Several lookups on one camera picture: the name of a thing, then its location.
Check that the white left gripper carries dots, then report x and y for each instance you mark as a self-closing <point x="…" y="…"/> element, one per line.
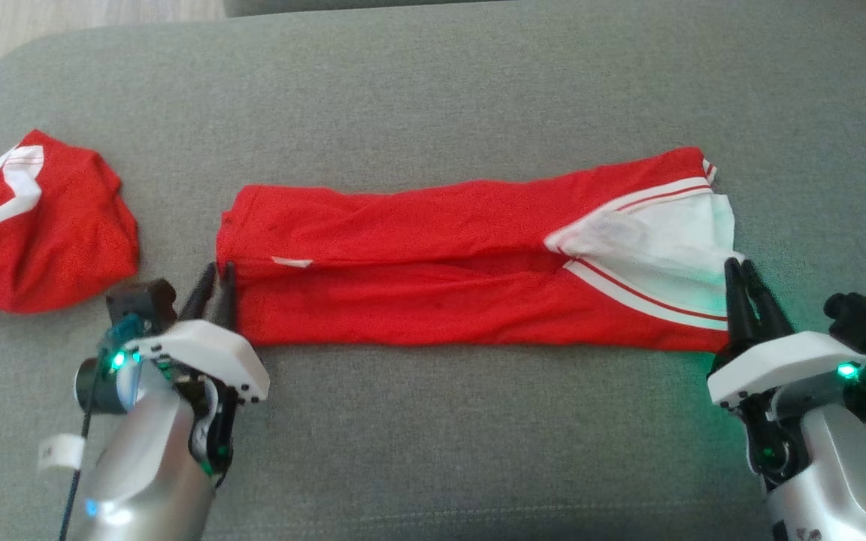
<point x="207" y="357"/>

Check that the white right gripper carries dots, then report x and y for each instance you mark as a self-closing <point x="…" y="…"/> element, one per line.
<point x="779" y="364"/>

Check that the red shorts white stripe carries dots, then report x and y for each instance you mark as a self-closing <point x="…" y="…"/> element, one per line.
<point x="65" y="240"/>

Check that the long red white garment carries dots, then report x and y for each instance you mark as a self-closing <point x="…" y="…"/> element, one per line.
<point x="403" y="225"/>

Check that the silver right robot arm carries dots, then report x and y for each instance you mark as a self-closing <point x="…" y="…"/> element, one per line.
<point x="839" y="481"/>

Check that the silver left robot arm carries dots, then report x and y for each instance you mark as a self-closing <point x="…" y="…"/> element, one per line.
<point x="140" y="466"/>

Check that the grey sofa seat cushion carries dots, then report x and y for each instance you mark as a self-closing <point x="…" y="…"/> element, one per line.
<point x="433" y="90"/>

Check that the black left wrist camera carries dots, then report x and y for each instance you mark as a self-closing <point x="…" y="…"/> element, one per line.
<point x="140" y="300"/>

